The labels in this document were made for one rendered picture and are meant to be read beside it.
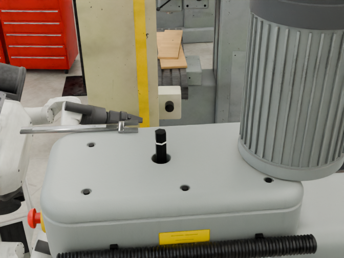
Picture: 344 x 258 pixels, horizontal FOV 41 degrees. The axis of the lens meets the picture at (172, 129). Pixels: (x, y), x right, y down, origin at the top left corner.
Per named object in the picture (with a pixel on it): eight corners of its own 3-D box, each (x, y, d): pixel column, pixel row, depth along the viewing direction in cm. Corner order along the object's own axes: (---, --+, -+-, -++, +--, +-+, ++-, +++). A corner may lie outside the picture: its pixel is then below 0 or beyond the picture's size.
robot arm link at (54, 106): (81, 124, 168) (46, 127, 170) (83, 103, 172) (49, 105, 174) (75, 116, 163) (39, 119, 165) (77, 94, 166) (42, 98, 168)
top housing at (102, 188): (46, 279, 83) (31, 213, 74) (62, 187, 105) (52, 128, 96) (300, 259, 86) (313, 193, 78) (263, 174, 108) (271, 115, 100)
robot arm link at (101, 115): (116, 141, 178) (86, 135, 174) (117, 119, 182) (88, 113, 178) (127, 128, 168) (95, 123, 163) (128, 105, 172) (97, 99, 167)
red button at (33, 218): (28, 233, 91) (24, 218, 89) (31, 219, 95) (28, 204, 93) (45, 232, 91) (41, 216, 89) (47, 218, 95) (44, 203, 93)
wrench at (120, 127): (18, 137, 93) (18, 133, 93) (22, 127, 97) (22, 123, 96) (138, 132, 95) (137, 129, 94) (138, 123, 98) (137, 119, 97)
